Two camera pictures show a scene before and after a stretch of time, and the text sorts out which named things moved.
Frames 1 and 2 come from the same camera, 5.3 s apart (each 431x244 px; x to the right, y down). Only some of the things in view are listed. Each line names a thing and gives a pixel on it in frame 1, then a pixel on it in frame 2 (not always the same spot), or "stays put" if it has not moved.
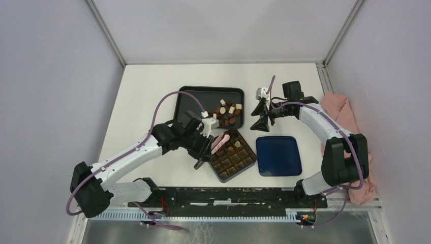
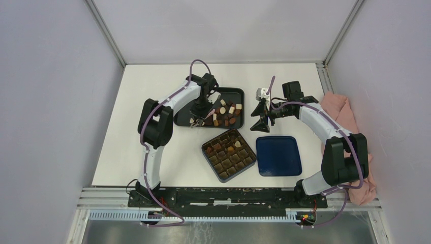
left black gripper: x=204 y=153 to x=200 y=115
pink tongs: x=219 y=142 to x=211 y=113
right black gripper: x=264 y=111 stays put
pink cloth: x=337 y=105 stays put
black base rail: x=224 y=198 stays put
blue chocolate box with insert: x=234 y=158 stays put
